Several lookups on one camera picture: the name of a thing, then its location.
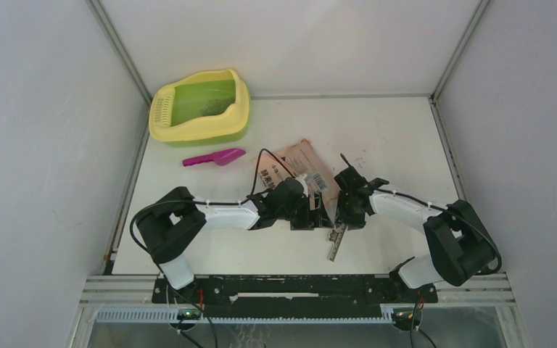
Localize magenta plastic scoop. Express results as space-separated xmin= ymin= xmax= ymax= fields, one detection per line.
xmin=182 ymin=148 xmax=247 ymax=167

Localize white bag sealing clip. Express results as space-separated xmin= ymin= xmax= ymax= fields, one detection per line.
xmin=328 ymin=223 xmax=347 ymax=262

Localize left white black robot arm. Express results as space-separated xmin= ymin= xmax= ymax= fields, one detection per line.
xmin=129 ymin=175 xmax=333 ymax=302

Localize white slotted cable duct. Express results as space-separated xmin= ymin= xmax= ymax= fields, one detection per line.
xmin=95 ymin=307 xmax=413 ymax=324

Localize yellow green litter box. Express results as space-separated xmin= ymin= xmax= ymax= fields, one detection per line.
xmin=149 ymin=68 xmax=251 ymax=146

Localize pink cat litter bag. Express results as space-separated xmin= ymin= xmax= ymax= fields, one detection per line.
xmin=256 ymin=139 xmax=340 ymax=215

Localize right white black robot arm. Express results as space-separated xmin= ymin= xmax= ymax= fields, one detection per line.
xmin=334 ymin=166 xmax=502 ymax=302

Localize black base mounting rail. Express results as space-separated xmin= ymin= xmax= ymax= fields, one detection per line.
xmin=151 ymin=274 xmax=439 ymax=316

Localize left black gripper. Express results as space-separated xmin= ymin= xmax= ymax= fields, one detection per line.
xmin=276 ymin=192 xmax=333 ymax=231

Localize right black cable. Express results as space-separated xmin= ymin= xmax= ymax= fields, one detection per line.
xmin=338 ymin=153 xmax=503 ymax=276

